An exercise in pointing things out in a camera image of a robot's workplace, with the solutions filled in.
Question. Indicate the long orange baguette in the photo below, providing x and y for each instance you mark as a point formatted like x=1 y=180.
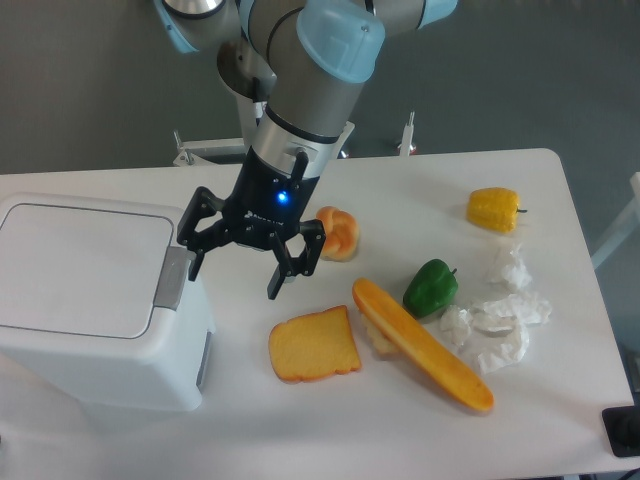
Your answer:
x=452 y=375

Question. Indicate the crumpled white paper large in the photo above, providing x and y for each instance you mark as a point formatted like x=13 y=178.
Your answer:
x=499 y=334

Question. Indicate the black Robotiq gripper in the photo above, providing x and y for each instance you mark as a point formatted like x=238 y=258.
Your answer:
x=263 y=212

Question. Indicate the crumpled white paper upper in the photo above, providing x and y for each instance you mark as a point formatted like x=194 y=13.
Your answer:
x=508 y=268

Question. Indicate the yellow bell pepper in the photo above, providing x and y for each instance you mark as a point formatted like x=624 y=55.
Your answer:
x=495 y=208

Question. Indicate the white frame at right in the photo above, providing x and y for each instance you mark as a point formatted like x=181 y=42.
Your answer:
x=625 y=223

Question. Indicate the white plastic trash can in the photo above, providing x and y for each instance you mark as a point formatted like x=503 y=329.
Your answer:
x=96 y=299

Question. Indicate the small crumpled paper ball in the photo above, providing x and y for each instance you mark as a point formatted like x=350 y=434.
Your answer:
x=455 y=324

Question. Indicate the green bell pepper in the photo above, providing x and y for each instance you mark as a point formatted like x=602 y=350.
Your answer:
x=432 y=288

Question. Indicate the toast bread slice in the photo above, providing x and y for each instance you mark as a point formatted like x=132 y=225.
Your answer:
x=314 y=346

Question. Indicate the small bread piece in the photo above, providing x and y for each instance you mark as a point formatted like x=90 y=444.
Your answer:
x=384 y=349

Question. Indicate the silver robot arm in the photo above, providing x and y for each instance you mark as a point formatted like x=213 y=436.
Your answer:
x=343 y=37

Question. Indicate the black device at edge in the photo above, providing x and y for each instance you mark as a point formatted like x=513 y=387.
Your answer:
x=622 y=429

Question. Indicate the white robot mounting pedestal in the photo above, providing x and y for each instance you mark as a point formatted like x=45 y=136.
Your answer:
x=235 y=145

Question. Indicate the knotted bread roll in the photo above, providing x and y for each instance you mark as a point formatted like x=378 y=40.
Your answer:
x=342 y=233

